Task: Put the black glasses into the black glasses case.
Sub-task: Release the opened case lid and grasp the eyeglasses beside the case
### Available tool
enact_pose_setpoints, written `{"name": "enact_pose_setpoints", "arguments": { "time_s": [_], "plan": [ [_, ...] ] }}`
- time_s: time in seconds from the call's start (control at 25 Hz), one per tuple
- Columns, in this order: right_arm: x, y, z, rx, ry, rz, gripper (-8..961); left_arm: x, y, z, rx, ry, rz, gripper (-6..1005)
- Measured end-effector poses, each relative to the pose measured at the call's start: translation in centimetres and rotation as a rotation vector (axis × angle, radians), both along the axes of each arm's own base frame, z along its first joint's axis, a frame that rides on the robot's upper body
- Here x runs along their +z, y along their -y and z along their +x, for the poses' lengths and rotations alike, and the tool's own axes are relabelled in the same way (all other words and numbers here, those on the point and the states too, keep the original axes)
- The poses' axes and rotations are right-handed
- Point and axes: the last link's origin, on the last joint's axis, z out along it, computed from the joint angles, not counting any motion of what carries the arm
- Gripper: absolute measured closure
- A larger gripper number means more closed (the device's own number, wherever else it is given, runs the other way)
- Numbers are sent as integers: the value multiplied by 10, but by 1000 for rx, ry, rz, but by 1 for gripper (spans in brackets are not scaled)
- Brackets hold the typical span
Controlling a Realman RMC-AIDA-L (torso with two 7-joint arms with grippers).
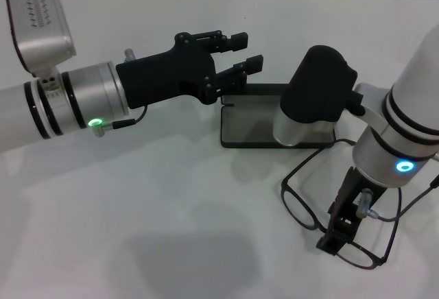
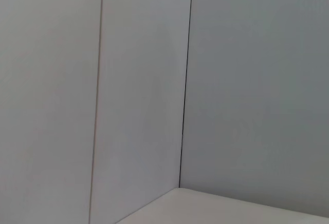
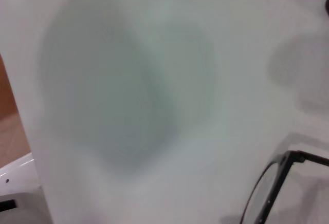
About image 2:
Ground white backdrop panel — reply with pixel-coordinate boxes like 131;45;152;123
0;0;104;224
89;0;194;224
178;0;329;216

